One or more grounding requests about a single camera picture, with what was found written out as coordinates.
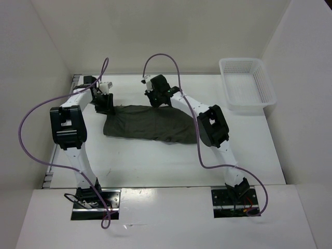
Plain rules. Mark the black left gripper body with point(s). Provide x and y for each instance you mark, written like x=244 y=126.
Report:
x=103 y=102

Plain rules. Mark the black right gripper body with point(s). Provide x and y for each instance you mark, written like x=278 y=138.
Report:
x=154 y=96

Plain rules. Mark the dark green shorts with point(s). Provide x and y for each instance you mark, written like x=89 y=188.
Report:
x=164 y=124

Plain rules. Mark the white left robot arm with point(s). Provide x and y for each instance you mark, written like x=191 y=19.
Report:
x=88 y=186

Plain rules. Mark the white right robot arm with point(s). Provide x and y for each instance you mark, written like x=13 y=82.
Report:
x=210 y=124

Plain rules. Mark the white plastic basket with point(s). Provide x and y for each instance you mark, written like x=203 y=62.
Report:
x=246 y=83

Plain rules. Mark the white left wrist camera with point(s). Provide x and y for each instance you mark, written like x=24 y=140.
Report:
x=104 y=87

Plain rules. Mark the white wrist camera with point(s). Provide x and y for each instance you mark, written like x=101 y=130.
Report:
x=104 y=87
x=146 y=80

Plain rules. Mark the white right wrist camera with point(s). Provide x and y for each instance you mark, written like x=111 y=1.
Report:
x=146 y=80

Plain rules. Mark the aluminium table edge rail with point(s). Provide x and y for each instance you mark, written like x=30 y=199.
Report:
x=63 y=134

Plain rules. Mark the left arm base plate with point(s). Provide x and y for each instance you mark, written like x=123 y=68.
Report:
x=95 y=210

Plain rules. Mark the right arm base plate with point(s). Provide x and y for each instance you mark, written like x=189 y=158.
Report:
x=225 y=207

